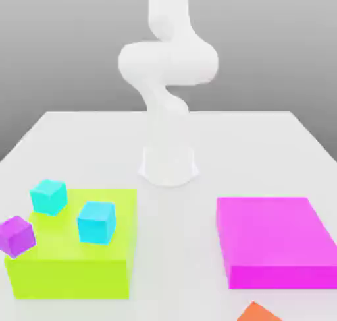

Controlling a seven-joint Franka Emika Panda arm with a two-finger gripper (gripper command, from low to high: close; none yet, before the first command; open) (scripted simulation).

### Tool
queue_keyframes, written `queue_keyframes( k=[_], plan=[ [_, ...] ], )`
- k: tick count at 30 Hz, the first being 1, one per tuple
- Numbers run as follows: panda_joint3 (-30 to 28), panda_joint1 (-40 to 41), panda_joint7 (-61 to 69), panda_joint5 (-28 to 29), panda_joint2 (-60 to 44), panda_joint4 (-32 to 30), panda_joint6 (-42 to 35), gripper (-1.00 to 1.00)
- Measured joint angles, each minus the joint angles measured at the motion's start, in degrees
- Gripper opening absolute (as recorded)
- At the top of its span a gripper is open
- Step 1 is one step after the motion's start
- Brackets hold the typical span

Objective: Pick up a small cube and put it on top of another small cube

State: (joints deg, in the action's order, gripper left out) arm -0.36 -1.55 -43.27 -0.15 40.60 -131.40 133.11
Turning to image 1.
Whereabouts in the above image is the small turquoise cube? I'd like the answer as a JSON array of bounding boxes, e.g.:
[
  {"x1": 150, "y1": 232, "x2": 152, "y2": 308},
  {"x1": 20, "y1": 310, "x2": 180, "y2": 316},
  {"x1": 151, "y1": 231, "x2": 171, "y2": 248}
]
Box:
[{"x1": 29, "y1": 179, "x2": 68, "y2": 217}]

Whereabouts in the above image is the small sky blue cube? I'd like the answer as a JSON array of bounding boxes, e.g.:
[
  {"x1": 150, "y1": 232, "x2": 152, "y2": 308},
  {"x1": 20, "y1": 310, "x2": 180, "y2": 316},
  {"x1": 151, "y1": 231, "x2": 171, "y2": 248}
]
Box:
[{"x1": 76, "y1": 200, "x2": 117, "y2": 246}]

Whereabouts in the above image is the large lime green box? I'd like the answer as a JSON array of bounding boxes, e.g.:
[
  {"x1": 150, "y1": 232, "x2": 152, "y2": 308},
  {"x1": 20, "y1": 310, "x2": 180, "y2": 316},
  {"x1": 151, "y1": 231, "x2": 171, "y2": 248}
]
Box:
[{"x1": 4, "y1": 189, "x2": 138, "y2": 300}]

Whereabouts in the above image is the small purple cube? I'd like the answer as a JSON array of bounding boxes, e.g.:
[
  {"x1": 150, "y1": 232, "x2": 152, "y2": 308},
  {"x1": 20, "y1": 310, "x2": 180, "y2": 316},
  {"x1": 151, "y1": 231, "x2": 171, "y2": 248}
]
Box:
[{"x1": 0, "y1": 215, "x2": 37, "y2": 259}]

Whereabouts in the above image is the small orange cube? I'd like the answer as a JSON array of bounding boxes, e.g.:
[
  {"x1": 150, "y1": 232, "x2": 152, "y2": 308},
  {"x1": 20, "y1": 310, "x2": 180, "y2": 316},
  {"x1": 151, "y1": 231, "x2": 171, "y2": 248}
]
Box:
[{"x1": 236, "y1": 301, "x2": 283, "y2": 321}]

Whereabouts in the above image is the large magenta box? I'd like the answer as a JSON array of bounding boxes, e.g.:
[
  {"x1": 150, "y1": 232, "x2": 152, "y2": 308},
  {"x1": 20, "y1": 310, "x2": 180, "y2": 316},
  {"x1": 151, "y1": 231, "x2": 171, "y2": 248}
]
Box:
[{"x1": 216, "y1": 196, "x2": 337, "y2": 291}]

